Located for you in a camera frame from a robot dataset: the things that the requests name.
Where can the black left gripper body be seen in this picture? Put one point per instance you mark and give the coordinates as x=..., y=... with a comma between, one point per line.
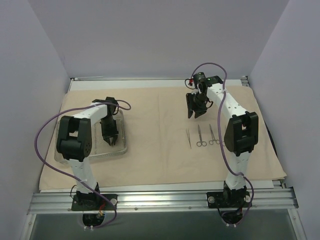
x=109, y=132

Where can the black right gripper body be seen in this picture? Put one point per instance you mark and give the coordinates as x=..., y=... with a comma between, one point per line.
x=194, y=106

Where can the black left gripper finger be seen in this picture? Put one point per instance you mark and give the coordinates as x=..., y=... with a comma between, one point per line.
x=107, y=140
x=114, y=139

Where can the wire mesh instrument tray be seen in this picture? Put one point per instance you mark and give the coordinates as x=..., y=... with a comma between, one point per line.
x=80, y=135

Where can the steel forceps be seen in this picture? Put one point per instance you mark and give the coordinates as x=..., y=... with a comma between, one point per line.
x=188, y=137

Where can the beige cloth wrap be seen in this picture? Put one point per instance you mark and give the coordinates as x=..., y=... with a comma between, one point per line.
x=158, y=150

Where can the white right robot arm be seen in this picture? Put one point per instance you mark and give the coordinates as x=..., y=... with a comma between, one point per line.
x=238, y=129

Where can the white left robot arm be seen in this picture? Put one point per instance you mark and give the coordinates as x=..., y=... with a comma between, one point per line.
x=85, y=180

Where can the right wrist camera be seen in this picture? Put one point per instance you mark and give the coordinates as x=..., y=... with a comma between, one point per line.
x=199, y=77

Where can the aluminium table edge rail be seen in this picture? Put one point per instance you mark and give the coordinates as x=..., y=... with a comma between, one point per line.
x=245, y=81

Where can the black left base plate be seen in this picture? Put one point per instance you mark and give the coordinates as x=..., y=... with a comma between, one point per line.
x=89, y=202

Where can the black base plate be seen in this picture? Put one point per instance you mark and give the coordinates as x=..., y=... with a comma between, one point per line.
x=223, y=200
x=89, y=202

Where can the aluminium front rail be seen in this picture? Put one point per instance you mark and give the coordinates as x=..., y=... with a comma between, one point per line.
x=166, y=201

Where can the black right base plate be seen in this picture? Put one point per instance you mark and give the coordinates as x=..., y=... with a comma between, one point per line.
x=223, y=200

